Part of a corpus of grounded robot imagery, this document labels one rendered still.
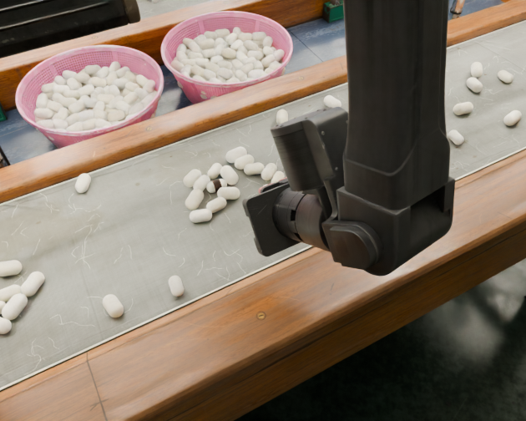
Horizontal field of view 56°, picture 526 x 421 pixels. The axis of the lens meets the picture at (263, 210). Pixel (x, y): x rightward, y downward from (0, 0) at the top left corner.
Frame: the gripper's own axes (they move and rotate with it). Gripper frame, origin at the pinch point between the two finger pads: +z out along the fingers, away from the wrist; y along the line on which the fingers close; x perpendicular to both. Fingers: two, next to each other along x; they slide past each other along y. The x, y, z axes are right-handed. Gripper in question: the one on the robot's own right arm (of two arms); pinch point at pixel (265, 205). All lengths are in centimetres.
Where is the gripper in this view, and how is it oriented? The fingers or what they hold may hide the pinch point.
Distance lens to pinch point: 60.8
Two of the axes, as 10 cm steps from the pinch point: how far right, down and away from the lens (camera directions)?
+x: 3.0, 9.3, 2.1
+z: -3.6, -0.9, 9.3
